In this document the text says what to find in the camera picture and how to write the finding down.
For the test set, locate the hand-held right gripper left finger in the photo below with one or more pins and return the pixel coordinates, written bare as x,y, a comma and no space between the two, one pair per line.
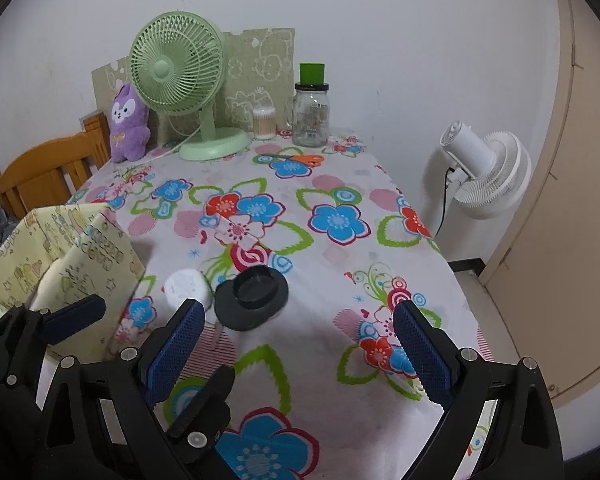
175,355

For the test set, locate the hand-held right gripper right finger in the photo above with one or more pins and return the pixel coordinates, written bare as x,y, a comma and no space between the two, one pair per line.
422,355

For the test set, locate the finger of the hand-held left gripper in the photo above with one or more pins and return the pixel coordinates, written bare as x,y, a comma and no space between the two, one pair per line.
75,317
205,400

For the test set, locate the white round device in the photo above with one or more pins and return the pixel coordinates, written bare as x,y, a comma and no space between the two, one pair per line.
187,287

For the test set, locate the yellow patterned storage box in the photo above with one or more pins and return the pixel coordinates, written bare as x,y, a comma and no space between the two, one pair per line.
105,255

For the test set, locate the purple plush toy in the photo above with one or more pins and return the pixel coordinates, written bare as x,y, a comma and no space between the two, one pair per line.
127,125

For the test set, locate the beige door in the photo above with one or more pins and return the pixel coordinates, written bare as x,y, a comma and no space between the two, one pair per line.
570,210

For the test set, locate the white standing fan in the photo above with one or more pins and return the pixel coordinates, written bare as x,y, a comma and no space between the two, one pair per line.
472,152

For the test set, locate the orange scissors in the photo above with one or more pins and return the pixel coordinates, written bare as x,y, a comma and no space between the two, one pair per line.
310,160

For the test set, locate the cotton swab jar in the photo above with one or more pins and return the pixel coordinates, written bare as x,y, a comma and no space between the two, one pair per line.
264,125

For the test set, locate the small clear glass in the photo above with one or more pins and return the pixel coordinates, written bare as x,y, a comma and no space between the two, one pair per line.
286,122

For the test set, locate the clear glass jar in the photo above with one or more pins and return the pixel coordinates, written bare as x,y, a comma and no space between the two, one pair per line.
310,120

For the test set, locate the green desk fan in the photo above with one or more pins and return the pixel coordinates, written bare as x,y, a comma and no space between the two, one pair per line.
172,65

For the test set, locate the green patterned board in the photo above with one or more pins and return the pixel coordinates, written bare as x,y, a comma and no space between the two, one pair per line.
255,70

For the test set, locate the green plastic cup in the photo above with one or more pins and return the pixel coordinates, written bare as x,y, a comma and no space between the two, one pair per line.
312,74

